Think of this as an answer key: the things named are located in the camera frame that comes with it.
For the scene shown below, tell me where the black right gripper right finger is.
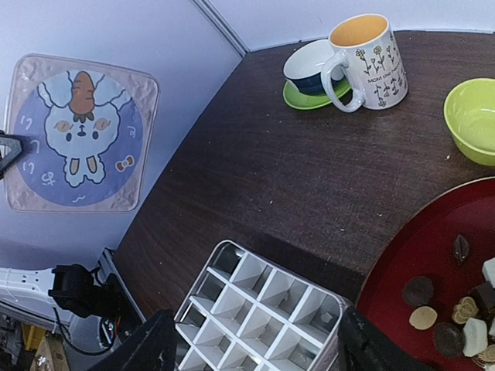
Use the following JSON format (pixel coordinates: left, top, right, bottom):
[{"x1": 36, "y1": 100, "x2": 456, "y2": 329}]
[{"x1": 337, "y1": 307, "x2": 439, "y2": 371}]

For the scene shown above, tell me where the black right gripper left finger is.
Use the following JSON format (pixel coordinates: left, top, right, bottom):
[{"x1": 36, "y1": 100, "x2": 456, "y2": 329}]
[{"x1": 89, "y1": 309, "x2": 178, "y2": 371}]

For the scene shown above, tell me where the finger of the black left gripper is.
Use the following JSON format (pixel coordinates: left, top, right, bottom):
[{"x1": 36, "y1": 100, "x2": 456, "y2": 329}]
[{"x1": 0, "y1": 130, "x2": 23, "y2": 179}]

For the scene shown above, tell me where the tin lid with rabbit picture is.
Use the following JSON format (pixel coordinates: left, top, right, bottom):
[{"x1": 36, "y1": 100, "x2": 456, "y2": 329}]
[{"x1": 5, "y1": 54, "x2": 159, "y2": 213}]

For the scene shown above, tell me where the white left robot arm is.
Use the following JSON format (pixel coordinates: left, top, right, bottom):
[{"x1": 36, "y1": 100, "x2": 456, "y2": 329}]
[{"x1": 1, "y1": 131, "x2": 60, "y2": 324}]

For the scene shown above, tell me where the tan round chocolate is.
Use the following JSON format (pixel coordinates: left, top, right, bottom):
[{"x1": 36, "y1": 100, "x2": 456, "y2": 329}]
[{"x1": 408, "y1": 305, "x2": 438, "y2": 331}]

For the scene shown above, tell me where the dark round chocolate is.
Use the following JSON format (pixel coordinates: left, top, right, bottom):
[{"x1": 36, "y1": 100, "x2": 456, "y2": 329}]
[{"x1": 401, "y1": 276, "x2": 435, "y2": 308}]

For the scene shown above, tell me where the dark oval chocolate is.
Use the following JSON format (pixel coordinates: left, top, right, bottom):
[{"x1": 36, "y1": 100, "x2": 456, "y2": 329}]
[{"x1": 433, "y1": 322, "x2": 465, "y2": 359}]

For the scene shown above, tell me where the white square chocolate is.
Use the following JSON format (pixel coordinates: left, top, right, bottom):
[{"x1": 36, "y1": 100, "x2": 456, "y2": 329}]
[{"x1": 463, "y1": 318, "x2": 488, "y2": 357}]

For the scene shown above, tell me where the dark leaf chocolate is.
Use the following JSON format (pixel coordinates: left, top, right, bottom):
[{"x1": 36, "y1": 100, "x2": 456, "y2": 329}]
[{"x1": 453, "y1": 234, "x2": 470, "y2": 267}]

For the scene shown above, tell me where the red round tray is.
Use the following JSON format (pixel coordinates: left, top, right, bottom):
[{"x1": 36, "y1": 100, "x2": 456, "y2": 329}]
[{"x1": 357, "y1": 178, "x2": 494, "y2": 370}]

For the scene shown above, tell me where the silver compartment tin box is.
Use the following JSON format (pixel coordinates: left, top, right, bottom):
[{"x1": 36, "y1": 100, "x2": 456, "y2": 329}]
[{"x1": 175, "y1": 240, "x2": 350, "y2": 370}]

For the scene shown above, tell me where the green saucer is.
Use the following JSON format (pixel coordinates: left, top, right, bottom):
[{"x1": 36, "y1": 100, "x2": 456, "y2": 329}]
[{"x1": 282, "y1": 79, "x2": 353, "y2": 111}]

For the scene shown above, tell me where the lime green bowl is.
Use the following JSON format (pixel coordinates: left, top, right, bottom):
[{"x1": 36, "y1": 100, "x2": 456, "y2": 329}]
[{"x1": 443, "y1": 78, "x2": 494, "y2": 167}]

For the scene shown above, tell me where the dark blue white cup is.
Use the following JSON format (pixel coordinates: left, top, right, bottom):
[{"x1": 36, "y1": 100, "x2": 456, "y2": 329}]
[{"x1": 283, "y1": 39, "x2": 334, "y2": 96}]

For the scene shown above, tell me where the white floral mug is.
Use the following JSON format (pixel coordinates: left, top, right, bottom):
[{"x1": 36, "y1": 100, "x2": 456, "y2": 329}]
[{"x1": 320, "y1": 14, "x2": 408, "y2": 113}]

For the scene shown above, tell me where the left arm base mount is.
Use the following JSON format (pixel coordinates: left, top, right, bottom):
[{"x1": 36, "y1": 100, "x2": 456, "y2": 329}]
[{"x1": 48, "y1": 248, "x2": 145, "y2": 357}]

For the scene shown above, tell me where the left aluminium frame post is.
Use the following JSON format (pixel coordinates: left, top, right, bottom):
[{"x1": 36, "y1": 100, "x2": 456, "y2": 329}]
[{"x1": 192, "y1": 0, "x2": 250, "y2": 58}]

